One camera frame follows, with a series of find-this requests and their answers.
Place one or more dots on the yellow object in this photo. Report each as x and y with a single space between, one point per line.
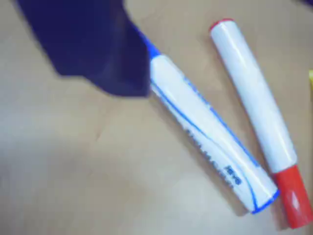
311 80

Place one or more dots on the white marker pen red cap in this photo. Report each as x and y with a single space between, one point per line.
254 93

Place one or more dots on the white marker pen blue cap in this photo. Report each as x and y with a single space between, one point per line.
195 117

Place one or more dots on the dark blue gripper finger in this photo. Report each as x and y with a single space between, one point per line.
308 1
93 44

